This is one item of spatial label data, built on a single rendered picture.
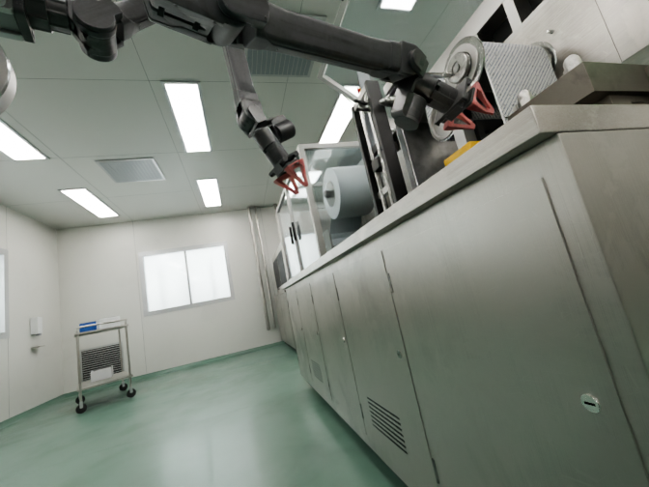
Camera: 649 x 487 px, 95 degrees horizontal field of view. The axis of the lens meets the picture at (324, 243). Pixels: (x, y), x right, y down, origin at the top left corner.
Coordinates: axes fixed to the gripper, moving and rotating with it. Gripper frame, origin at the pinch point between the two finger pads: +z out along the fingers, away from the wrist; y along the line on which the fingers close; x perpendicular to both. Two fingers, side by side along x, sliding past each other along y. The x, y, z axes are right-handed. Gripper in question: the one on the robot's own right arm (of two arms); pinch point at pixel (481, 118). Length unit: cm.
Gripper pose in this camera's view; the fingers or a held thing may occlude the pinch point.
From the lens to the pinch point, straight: 87.1
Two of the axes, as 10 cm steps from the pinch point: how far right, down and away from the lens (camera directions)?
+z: 9.1, 3.7, 1.7
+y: 2.7, -2.2, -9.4
